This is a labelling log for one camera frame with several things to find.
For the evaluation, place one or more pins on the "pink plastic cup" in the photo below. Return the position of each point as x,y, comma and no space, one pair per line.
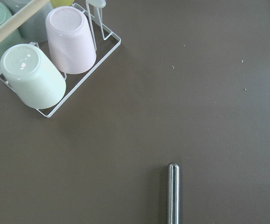
70,41

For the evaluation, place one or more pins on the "white plastic cup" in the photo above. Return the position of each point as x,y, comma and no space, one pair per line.
33,77

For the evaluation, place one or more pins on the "grey-blue plastic cup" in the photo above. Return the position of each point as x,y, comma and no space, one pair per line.
34,29

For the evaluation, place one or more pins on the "white wire cup rack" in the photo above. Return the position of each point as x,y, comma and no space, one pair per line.
106,42

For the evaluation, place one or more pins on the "yellow plastic cup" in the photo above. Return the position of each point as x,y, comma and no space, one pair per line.
60,3

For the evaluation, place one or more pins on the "steel muddler black tip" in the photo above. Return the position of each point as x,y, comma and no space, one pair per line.
173,194

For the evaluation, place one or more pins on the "wooden rack handle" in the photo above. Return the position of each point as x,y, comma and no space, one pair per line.
20,17

